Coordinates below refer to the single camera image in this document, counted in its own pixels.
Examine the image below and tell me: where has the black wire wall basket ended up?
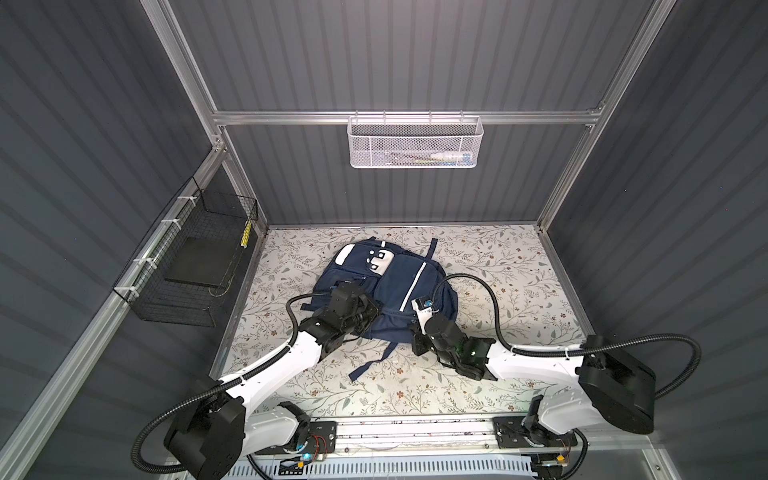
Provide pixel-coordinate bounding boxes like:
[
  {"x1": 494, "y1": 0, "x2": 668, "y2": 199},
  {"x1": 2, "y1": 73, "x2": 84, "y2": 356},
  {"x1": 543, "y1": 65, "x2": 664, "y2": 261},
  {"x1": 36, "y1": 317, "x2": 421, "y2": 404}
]
[{"x1": 113, "y1": 180, "x2": 259, "y2": 328}]

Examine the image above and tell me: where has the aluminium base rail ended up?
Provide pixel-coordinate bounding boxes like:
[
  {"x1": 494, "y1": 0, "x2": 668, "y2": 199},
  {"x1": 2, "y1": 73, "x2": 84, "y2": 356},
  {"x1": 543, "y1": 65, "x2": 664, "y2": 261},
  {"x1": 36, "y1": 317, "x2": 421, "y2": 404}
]
[{"x1": 173, "y1": 413, "x2": 655, "y2": 457}]

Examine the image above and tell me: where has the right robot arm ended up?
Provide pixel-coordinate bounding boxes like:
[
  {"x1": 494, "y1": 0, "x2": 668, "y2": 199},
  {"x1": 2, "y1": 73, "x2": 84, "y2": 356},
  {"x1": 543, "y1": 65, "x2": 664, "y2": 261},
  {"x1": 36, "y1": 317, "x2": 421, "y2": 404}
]
[{"x1": 411, "y1": 280, "x2": 702, "y2": 436}]

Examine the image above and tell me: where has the floral table mat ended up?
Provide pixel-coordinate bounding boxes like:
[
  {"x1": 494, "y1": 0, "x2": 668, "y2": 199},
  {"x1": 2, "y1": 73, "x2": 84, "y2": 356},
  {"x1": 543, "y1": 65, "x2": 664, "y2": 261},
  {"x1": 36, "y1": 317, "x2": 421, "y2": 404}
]
[{"x1": 222, "y1": 225, "x2": 584, "y2": 417}]

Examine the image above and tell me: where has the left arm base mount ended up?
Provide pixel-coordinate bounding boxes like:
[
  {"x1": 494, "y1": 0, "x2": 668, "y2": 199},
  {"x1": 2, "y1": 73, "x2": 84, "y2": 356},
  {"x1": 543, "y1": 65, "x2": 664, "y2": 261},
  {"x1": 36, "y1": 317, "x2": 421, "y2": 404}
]
[{"x1": 256, "y1": 420, "x2": 338, "y2": 455}]

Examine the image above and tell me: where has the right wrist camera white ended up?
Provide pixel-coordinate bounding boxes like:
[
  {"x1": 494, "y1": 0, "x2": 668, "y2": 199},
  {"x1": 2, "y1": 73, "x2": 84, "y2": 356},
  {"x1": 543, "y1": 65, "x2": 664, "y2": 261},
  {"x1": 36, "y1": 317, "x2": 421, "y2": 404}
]
[{"x1": 411, "y1": 296, "x2": 434, "y2": 335}]

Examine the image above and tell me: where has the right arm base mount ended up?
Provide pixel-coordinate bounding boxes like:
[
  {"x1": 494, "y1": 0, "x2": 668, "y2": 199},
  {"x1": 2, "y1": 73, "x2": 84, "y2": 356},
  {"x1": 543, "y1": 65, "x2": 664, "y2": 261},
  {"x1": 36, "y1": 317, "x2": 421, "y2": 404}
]
[{"x1": 492, "y1": 416, "x2": 579, "y2": 449}]

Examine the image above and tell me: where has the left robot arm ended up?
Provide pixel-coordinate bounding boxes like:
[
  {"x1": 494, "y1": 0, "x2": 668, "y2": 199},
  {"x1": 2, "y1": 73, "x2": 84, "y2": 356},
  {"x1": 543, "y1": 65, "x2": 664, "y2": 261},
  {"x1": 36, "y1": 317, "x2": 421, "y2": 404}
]
[{"x1": 130, "y1": 282, "x2": 382, "y2": 479}]

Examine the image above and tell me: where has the navy blue student backpack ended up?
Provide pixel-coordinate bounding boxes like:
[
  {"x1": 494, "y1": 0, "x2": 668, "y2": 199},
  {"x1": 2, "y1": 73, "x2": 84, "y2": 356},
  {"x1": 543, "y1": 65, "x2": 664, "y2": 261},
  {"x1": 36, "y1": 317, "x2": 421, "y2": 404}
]
[{"x1": 301, "y1": 237, "x2": 459, "y2": 360}]

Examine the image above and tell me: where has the white wire mesh basket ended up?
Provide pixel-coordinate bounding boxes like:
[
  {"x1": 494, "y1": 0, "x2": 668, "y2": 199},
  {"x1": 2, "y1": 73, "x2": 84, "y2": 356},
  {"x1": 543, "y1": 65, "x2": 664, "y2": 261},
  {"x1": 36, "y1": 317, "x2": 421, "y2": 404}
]
[{"x1": 346, "y1": 112, "x2": 484, "y2": 170}]

